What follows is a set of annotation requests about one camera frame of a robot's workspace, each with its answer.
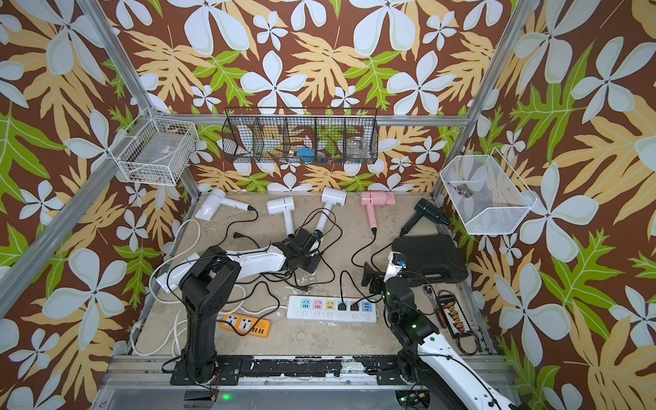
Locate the pink dryer black cable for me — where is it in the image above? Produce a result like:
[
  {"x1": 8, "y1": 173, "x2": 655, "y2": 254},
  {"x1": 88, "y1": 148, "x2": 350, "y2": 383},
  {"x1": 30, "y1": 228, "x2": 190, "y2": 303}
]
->
[{"x1": 337, "y1": 232, "x2": 380, "y2": 311}]

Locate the black dryer power cable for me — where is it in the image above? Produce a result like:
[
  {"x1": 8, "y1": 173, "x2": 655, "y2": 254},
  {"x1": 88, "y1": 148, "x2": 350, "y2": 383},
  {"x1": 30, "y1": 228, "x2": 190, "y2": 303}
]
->
[{"x1": 350, "y1": 232, "x2": 411, "y2": 311}]

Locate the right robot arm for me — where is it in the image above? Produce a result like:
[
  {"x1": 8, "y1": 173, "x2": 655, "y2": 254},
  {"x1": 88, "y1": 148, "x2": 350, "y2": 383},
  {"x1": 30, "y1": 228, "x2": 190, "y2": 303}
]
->
[{"x1": 363, "y1": 266, "x2": 526, "y2": 409}]

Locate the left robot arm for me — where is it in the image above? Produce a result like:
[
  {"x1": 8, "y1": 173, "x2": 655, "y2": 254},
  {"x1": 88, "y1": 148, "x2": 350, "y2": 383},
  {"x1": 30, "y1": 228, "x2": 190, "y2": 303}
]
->
[{"x1": 157, "y1": 228, "x2": 321, "y2": 385}]

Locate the black plastic tool case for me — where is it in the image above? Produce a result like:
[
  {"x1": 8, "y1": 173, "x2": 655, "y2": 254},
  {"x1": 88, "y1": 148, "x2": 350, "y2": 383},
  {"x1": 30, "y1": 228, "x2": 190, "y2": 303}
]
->
[{"x1": 391, "y1": 234, "x2": 468, "y2": 287}]

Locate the white multicolour power strip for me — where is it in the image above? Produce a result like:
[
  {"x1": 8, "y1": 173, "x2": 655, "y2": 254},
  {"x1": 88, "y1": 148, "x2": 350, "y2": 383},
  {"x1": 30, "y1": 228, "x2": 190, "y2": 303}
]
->
[{"x1": 286, "y1": 296, "x2": 378, "y2": 324}]

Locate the ratchet wrench tool set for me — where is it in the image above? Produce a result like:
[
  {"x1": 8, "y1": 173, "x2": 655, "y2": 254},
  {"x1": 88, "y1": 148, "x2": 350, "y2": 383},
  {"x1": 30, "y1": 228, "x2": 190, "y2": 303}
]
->
[{"x1": 422, "y1": 285, "x2": 483, "y2": 355}]

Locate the pink hair dryer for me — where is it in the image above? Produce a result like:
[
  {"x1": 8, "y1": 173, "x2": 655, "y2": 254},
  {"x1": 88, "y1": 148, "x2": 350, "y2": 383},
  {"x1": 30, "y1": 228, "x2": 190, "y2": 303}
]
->
[{"x1": 360, "y1": 191, "x2": 396, "y2": 236}]

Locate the black hair dryer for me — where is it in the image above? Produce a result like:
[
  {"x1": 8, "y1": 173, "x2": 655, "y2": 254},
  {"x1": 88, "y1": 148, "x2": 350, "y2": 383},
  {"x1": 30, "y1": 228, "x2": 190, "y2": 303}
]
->
[{"x1": 399, "y1": 198, "x2": 450, "y2": 237}]

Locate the orange power strip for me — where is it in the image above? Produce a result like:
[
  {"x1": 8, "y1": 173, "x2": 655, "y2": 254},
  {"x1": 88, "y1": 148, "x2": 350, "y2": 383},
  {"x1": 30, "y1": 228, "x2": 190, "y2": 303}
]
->
[{"x1": 218, "y1": 314, "x2": 271, "y2": 338}]

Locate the white hair dryer far left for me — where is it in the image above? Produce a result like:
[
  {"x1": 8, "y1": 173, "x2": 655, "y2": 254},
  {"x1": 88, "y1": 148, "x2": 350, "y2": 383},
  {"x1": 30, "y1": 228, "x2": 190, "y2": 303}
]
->
[{"x1": 195, "y1": 188, "x2": 255, "y2": 220}]

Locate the large white hair dryer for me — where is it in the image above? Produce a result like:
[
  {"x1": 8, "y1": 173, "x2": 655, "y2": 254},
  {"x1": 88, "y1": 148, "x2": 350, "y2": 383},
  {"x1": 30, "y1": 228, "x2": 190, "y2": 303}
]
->
[{"x1": 155, "y1": 253, "x2": 200, "y2": 294}]

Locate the white mesh basket right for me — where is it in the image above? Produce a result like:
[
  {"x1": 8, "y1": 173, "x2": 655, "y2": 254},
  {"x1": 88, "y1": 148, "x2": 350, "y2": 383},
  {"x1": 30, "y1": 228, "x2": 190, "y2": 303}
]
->
[{"x1": 440, "y1": 150, "x2": 537, "y2": 236}]

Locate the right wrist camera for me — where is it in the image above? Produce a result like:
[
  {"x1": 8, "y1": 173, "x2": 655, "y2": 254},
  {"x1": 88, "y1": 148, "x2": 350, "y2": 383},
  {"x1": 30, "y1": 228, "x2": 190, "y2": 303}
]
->
[{"x1": 384, "y1": 251, "x2": 407, "y2": 282}]

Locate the far left dryer cable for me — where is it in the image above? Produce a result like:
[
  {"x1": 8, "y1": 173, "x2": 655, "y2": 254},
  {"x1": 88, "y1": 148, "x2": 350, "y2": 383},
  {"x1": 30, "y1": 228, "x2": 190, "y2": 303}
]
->
[{"x1": 214, "y1": 206, "x2": 262, "y2": 252}]

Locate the black mounting rail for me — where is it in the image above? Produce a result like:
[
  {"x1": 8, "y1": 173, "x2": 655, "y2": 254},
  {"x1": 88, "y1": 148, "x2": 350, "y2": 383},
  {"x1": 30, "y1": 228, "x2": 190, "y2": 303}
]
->
[{"x1": 170, "y1": 355, "x2": 416, "y2": 386}]

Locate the black wire basket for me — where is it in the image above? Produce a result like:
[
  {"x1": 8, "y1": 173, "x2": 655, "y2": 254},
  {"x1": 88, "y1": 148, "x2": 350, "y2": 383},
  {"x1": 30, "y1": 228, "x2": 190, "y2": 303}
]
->
[{"x1": 220, "y1": 107, "x2": 379, "y2": 164}]

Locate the white wire basket left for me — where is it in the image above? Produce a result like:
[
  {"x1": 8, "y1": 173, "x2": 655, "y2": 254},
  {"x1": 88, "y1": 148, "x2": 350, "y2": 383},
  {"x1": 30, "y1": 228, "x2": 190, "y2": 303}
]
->
[{"x1": 114, "y1": 117, "x2": 199, "y2": 186}]

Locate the large dryer white cable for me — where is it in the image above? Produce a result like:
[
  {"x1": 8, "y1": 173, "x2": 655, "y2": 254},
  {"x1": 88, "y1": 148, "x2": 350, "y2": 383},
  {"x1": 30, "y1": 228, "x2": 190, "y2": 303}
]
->
[{"x1": 127, "y1": 219, "x2": 288, "y2": 357}]

